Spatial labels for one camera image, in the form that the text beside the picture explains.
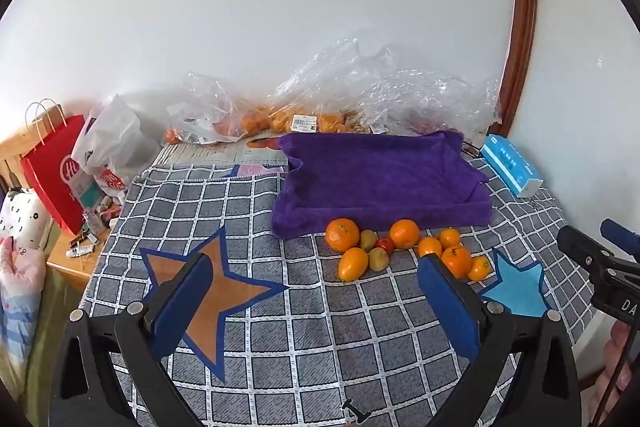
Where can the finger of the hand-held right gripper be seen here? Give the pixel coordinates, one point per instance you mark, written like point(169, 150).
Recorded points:
point(585, 257)
point(622, 238)

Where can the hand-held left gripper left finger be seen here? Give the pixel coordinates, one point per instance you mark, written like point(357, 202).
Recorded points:
point(180, 307)

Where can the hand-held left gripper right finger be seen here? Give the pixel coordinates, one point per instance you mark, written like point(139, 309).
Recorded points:
point(450, 312)

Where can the mandarin orange with stem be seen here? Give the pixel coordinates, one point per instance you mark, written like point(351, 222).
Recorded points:
point(457, 261)

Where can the yellow-green kiwi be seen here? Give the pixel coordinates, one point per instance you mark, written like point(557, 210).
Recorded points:
point(367, 239)
point(378, 259)

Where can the small red fruit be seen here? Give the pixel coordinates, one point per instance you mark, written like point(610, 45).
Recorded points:
point(384, 244)

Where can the purple towel lined tray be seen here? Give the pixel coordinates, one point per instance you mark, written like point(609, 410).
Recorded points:
point(380, 177)

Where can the person's right hand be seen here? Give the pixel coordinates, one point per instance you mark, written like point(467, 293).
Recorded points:
point(617, 357)

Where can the wooden nightstand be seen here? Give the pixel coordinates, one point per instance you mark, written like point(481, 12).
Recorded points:
point(75, 269)

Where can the white tube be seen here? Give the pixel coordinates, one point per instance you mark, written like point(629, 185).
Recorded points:
point(80, 251)

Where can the blue tissue pack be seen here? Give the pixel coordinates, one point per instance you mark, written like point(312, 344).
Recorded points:
point(512, 167)

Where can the cluster of small bottles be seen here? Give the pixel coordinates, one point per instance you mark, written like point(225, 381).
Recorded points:
point(102, 214)

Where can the grey checkered blanket with stars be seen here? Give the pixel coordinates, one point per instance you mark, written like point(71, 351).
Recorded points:
point(320, 332)

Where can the printed cardboard box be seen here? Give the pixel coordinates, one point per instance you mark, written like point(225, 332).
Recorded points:
point(210, 154)

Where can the pink striped bedding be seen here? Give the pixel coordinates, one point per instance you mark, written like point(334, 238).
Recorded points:
point(17, 307)

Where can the white plastic bag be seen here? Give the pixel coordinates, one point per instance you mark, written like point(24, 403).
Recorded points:
point(115, 142)

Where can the red paper bag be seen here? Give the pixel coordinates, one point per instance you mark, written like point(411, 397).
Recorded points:
point(52, 177)

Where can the white spotted pillow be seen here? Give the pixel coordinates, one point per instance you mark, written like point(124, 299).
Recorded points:
point(22, 214)

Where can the clear plastic bag of mandarins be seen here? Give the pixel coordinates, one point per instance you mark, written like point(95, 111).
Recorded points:
point(200, 107)

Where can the wooden headboard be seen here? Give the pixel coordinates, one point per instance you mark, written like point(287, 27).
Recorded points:
point(20, 147)

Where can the clear plastic bag of kumquats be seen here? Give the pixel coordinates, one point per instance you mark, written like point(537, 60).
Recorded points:
point(320, 82)

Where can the brown wooden door frame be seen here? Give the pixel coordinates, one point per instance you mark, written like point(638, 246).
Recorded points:
point(522, 7)

